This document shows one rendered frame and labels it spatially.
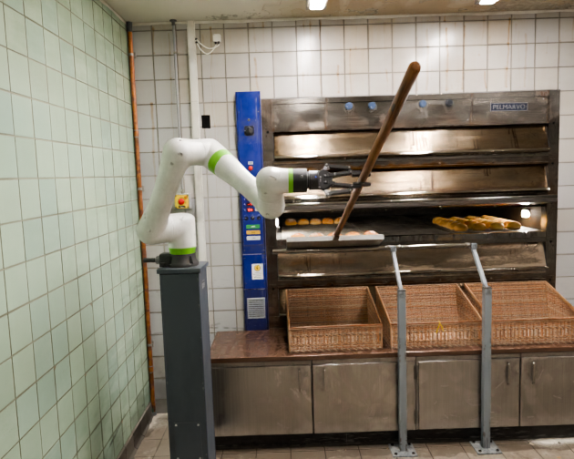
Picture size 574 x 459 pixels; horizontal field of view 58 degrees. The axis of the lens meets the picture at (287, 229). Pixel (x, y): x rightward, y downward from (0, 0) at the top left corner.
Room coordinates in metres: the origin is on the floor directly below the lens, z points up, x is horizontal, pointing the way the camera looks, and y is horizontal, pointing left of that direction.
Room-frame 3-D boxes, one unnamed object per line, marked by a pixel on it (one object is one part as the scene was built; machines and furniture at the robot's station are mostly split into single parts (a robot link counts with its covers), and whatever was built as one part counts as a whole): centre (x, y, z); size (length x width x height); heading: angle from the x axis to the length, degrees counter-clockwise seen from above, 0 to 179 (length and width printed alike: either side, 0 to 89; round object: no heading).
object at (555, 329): (3.18, -1.44, 0.72); 0.56 x 0.49 x 0.28; 90
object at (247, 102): (4.37, 0.23, 1.07); 1.93 x 0.16 x 2.15; 0
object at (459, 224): (3.89, -1.41, 1.21); 0.61 x 0.48 x 0.06; 0
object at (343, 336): (3.17, -0.26, 0.72); 0.56 x 0.49 x 0.28; 91
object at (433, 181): (3.44, -0.83, 1.54); 1.79 x 0.11 x 0.19; 90
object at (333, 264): (3.44, -0.83, 1.02); 1.79 x 0.11 x 0.19; 90
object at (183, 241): (2.45, 0.51, 1.36); 0.16 x 0.13 x 0.19; 138
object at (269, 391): (3.16, -0.72, 0.29); 2.42 x 0.56 x 0.58; 90
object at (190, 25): (3.42, 0.57, 1.45); 0.05 x 0.02 x 2.30; 90
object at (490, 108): (3.47, -0.83, 1.99); 1.80 x 0.08 x 0.21; 90
